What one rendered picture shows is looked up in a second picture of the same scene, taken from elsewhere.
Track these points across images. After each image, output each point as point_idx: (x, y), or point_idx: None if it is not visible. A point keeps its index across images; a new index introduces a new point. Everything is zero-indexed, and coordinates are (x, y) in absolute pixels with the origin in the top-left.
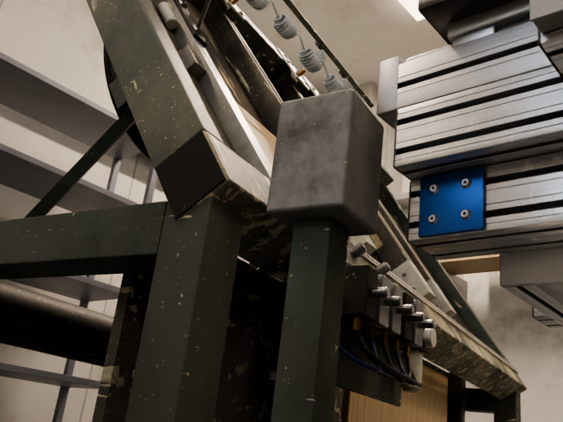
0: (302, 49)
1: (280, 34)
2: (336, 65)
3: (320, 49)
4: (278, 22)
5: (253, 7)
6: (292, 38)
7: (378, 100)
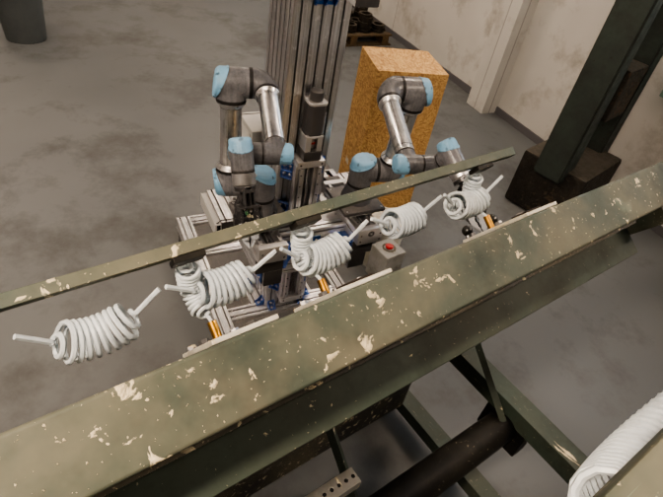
0: (346, 243)
1: (405, 237)
2: (234, 241)
3: (308, 226)
4: (417, 218)
5: (461, 219)
6: (381, 231)
7: (381, 237)
